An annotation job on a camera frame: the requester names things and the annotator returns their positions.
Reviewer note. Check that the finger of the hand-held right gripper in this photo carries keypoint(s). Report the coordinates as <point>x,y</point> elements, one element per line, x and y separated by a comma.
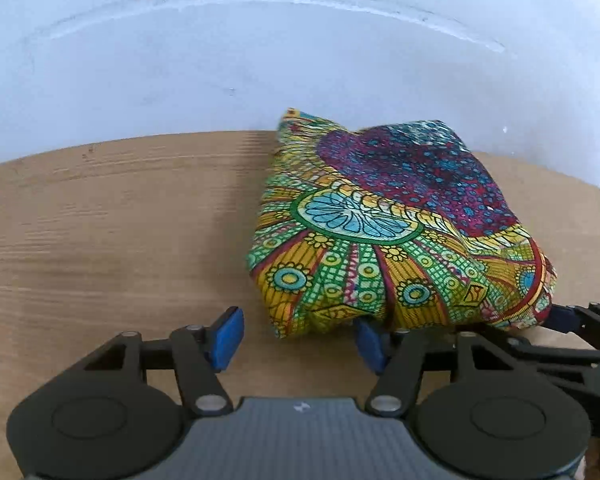
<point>562,317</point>
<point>570,357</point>

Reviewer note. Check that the colourful patterned cloth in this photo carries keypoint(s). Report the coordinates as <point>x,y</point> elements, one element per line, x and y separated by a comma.
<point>380,260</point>

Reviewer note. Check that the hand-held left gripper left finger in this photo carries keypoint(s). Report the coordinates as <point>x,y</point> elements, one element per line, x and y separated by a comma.
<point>227,340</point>

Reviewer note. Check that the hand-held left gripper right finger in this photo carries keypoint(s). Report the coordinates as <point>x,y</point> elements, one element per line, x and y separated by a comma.
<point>370,347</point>

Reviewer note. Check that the bamboo mat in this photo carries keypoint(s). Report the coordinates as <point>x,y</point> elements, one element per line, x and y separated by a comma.
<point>105,240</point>

